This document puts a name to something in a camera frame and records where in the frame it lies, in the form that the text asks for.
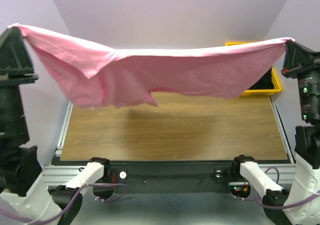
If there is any pink t shirt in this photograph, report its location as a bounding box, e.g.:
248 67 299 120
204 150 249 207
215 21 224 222
13 23 291 108

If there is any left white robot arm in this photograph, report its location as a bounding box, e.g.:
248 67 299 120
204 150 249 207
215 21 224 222
0 27 111 225

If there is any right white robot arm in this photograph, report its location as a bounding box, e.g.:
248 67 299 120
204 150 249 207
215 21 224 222
230 41 320 225

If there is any black t shirts pile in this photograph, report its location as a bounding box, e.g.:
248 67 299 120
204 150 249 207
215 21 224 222
248 68 274 90

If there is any yellow plastic bin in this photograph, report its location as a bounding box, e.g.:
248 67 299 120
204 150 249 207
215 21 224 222
222 38 285 98

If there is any aluminium frame rail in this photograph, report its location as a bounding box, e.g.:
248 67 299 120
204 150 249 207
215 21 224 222
43 164 296 186

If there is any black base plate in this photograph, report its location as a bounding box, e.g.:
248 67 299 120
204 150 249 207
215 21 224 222
110 160 246 194

